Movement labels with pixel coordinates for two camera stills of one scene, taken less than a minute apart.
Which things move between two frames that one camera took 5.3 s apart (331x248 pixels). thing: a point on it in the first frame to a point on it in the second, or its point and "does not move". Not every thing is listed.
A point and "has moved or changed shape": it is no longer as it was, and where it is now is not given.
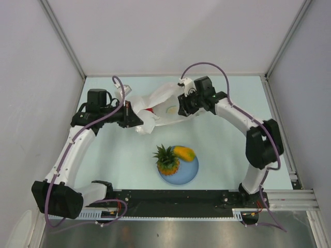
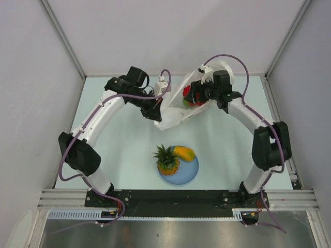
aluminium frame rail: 292,200 does not move
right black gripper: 185,109 to 196,91
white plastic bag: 160,106 has moved or changed shape
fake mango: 184,153 does not move
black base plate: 180,203 does not move
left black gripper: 130,118 to 153,111
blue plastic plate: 186,172 does not move
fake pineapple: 167,162 does not move
